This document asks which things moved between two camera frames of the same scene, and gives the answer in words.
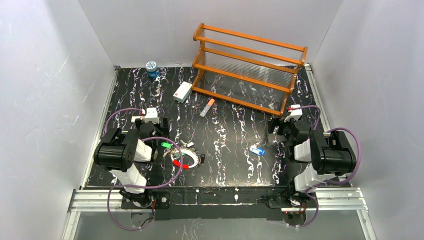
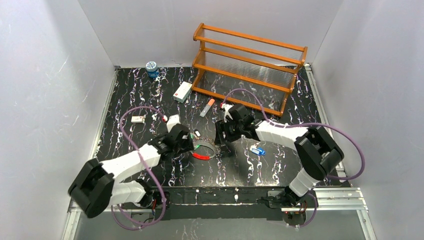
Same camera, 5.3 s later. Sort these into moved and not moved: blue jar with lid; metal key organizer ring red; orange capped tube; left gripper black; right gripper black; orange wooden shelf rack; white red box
Moved: metal key organizer ring red; left gripper black; right gripper black
Not moved: orange capped tube; orange wooden shelf rack; blue jar with lid; white red box
